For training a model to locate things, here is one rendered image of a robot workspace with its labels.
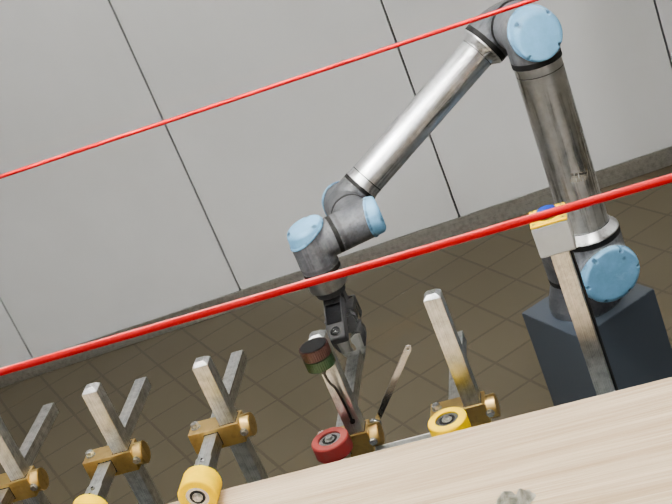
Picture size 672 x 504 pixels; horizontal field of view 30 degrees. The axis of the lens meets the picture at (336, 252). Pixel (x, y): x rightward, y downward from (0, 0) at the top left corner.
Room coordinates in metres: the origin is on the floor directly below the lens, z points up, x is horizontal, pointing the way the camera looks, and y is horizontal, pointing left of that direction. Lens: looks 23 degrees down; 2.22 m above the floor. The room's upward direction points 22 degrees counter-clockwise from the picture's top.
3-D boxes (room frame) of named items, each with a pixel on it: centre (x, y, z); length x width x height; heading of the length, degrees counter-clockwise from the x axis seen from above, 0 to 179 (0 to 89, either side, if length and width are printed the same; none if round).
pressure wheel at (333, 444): (2.20, 0.16, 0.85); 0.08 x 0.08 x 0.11
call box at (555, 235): (2.12, -0.39, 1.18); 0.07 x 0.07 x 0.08; 75
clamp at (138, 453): (2.39, 0.60, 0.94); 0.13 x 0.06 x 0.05; 75
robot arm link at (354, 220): (2.64, -0.07, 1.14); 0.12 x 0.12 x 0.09; 6
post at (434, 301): (2.19, -0.14, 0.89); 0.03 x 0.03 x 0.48; 75
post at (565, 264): (2.12, -0.39, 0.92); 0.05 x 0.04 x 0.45; 75
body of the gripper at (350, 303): (2.63, 0.04, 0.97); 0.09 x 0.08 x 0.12; 165
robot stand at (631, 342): (2.86, -0.55, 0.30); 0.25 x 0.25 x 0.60; 20
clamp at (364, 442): (2.26, 0.12, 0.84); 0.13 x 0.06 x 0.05; 75
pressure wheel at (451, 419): (2.10, -0.08, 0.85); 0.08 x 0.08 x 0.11
